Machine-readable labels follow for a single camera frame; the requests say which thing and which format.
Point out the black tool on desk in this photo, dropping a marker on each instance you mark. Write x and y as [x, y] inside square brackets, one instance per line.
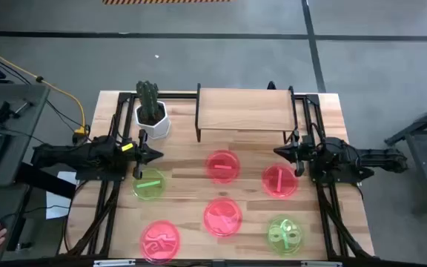
[2, 111]

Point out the grey desk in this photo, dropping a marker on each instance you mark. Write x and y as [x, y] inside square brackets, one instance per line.
[13, 111]

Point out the wooden shelf with black legs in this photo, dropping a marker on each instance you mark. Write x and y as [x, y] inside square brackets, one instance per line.
[245, 109]

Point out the white hexagonal plant pot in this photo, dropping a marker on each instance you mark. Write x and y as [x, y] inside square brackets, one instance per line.
[158, 128]

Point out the black aluminium frame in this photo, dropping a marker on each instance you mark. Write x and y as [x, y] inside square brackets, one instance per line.
[124, 98]

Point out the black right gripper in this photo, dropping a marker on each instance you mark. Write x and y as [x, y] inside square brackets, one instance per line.
[298, 141]

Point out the yellow label tag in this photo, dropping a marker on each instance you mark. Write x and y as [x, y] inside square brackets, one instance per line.
[127, 147]

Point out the green cactus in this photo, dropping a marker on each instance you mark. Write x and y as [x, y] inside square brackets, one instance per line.
[147, 98]

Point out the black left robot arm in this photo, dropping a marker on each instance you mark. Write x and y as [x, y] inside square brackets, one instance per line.
[87, 155]

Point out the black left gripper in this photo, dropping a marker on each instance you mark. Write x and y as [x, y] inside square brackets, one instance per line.
[140, 138]

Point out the silver aluminium bracket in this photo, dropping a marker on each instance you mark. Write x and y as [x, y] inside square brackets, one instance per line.
[321, 264]
[114, 263]

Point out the pink translucent plastic plate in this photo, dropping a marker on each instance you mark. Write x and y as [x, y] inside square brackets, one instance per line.
[222, 167]
[278, 181]
[159, 242]
[222, 217]

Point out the green translucent plastic plate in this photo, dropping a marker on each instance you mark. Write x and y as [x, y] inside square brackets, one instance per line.
[284, 236]
[154, 190]

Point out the white paper sheet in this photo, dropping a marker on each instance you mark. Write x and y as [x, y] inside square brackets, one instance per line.
[56, 204]

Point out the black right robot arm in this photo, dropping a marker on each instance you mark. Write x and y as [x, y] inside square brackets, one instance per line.
[339, 155]

